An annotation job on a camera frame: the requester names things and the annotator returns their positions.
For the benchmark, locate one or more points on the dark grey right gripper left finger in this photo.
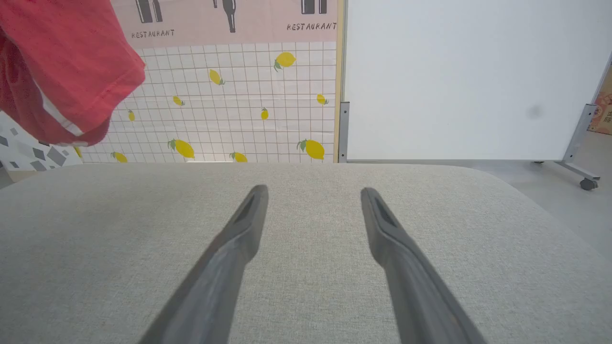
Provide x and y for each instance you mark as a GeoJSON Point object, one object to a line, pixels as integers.
{"type": "Point", "coordinates": [217, 282]}

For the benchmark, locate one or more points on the white partition panel on casters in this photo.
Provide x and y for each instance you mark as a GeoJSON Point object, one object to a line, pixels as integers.
{"type": "Point", "coordinates": [468, 81]}

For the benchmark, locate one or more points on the red shorts with white stripe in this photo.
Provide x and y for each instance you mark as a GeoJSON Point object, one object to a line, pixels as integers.
{"type": "Point", "coordinates": [57, 71]}

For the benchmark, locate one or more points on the brown cardboard box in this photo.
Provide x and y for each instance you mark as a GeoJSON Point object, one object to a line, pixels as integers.
{"type": "Point", "coordinates": [603, 107]}

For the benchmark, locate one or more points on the grey diamond pattern panel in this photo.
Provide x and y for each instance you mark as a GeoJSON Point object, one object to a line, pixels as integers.
{"type": "Point", "coordinates": [28, 150]}

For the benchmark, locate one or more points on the lemon print partition panel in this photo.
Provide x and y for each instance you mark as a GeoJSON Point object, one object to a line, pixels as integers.
{"type": "Point", "coordinates": [229, 81]}

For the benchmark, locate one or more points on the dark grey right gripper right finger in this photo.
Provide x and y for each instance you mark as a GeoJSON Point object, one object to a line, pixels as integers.
{"type": "Point", "coordinates": [411, 282]}

